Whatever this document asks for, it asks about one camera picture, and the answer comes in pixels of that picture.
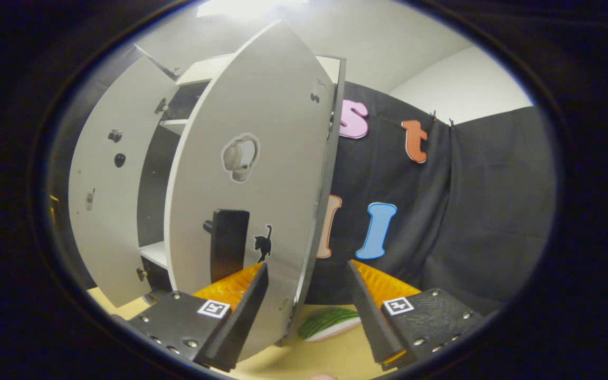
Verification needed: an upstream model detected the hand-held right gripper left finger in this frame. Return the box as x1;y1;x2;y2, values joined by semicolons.
111;262;270;373

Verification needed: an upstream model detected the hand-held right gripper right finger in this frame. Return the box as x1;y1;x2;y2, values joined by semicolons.
347;259;487;370

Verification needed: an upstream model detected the white cabinet door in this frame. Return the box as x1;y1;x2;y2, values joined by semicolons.
68;55;181;308
164;20;336;362

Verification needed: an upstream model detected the white cabinet shelf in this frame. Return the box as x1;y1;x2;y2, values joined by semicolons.
160;119;188;136
139;241;170;269

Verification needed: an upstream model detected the white cabinet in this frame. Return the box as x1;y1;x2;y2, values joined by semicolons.
136;53;348;346

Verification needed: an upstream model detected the watermelon slice toy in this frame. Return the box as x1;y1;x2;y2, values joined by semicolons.
298;308;362;342

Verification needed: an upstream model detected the black backdrop cloth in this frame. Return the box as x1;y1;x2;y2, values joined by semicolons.
45;45;557;317

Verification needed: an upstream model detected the black right door handle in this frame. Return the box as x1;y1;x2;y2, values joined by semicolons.
203;209;250;284

